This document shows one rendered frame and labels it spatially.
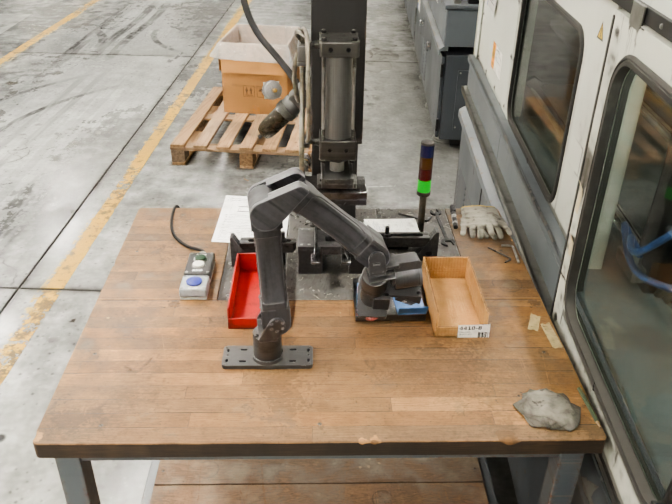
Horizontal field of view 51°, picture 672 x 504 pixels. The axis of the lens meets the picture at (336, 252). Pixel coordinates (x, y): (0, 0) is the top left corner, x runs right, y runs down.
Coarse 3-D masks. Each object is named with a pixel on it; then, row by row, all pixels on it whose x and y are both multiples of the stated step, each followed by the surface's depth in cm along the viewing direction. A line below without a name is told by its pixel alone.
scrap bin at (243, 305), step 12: (240, 264) 187; (252, 264) 187; (240, 276) 186; (252, 276) 186; (240, 288) 181; (252, 288) 181; (228, 300) 167; (240, 300) 177; (252, 300) 177; (228, 312) 165; (240, 312) 172; (252, 312) 172; (228, 324) 167; (240, 324) 167; (252, 324) 167
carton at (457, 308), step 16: (432, 272) 186; (448, 272) 186; (464, 272) 186; (432, 288) 171; (448, 288) 183; (464, 288) 183; (432, 304) 169; (448, 304) 176; (464, 304) 177; (480, 304) 169; (432, 320) 169; (448, 320) 171; (464, 320) 171; (480, 320) 169; (448, 336) 166; (464, 336) 166; (480, 336) 166
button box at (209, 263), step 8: (192, 248) 198; (200, 248) 197; (192, 256) 189; (208, 256) 190; (192, 264) 185; (208, 264) 186; (184, 272) 183; (192, 272) 183; (200, 272) 183; (208, 272) 183
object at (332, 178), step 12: (324, 168) 179; (336, 168) 176; (348, 168) 179; (312, 180) 182; (324, 180) 173; (336, 180) 173; (348, 180) 174; (360, 180) 183; (324, 192) 176; (336, 192) 176; (348, 192) 176; (360, 192) 177; (336, 204) 178; (348, 204) 178; (360, 204) 178
